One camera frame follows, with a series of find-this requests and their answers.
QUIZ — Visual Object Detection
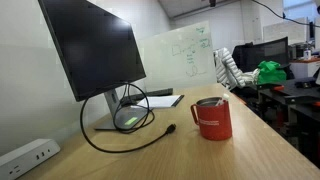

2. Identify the white whiteboard panel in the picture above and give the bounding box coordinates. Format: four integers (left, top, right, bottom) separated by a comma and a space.
138, 21, 217, 91

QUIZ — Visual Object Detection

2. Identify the white stick in mug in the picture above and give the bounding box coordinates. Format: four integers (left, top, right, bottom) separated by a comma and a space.
216, 94, 229, 106

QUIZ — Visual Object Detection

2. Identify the white paper notepad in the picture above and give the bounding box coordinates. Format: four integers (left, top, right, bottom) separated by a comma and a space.
135, 95, 184, 108

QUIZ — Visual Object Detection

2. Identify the red metal mug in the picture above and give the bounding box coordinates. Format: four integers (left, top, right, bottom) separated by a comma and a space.
190, 97, 232, 141

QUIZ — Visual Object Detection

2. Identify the white power strip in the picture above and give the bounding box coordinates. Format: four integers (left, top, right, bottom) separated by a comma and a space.
0, 139, 61, 180

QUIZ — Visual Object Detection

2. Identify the black keyboard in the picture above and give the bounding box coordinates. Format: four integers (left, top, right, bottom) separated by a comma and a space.
122, 88, 173, 102

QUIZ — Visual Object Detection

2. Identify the black computer monitor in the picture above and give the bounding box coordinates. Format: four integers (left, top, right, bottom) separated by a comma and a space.
38, 0, 146, 101

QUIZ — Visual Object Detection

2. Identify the silver monitor stand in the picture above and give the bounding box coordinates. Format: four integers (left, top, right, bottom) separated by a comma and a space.
96, 89, 148, 130

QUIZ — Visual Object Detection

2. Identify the green bag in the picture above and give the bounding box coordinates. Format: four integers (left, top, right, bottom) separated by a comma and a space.
258, 61, 287, 84

